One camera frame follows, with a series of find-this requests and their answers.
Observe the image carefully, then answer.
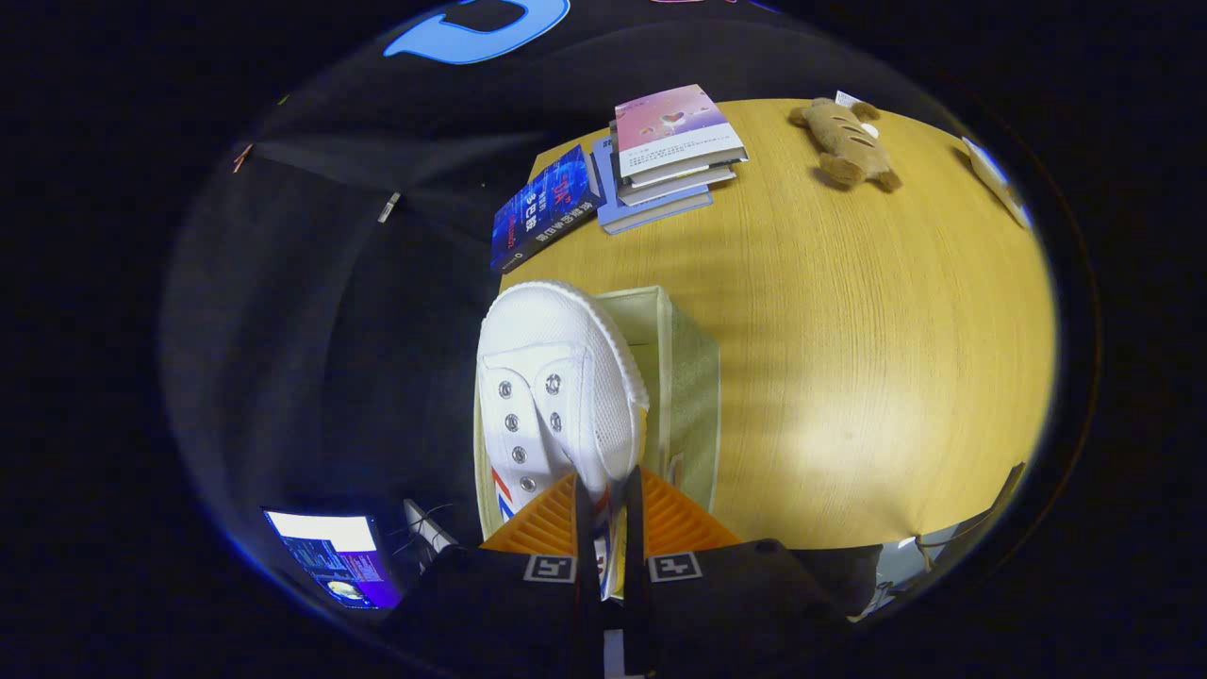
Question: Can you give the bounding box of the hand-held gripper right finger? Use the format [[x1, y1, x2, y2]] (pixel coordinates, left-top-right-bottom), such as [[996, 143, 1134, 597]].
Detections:
[[622, 467, 854, 679]]

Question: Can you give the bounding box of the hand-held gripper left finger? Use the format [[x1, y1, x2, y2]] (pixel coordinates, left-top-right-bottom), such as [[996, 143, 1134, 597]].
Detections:
[[377, 472, 604, 679]]

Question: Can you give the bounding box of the green fabric storage box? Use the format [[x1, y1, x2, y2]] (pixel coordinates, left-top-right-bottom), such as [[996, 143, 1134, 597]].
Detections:
[[474, 286, 722, 597]]

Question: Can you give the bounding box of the white canvas shoe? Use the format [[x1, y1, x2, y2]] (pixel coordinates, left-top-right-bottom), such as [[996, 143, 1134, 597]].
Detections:
[[474, 280, 652, 600]]

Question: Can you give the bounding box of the laptop screen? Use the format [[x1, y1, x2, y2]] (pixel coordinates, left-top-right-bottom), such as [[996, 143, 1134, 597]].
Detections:
[[262, 509, 405, 610]]

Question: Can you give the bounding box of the pale blue book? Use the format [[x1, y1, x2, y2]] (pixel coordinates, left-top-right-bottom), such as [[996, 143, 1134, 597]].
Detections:
[[592, 137, 715, 235]]

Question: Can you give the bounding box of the dark blue book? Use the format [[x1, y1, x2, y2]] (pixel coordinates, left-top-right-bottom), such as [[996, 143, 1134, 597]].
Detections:
[[489, 144, 603, 274]]

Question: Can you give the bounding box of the black backdrop cloth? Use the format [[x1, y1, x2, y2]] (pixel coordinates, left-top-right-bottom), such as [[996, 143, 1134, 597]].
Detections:
[[160, 0, 944, 604]]

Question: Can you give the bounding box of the white paperback book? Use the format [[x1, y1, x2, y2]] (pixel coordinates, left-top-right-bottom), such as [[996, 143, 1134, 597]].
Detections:
[[613, 158, 738, 207]]

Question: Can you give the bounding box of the pink cover book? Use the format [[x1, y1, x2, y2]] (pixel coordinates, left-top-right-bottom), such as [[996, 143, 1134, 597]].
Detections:
[[613, 85, 749, 180]]

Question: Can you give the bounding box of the brown plush toy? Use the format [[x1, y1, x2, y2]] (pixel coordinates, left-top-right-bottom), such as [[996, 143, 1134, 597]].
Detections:
[[788, 97, 901, 192]]

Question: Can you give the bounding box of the white pouch with red label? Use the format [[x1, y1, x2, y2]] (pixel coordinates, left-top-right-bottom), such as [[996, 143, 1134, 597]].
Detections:
[[962, 137, 1033, 230]]

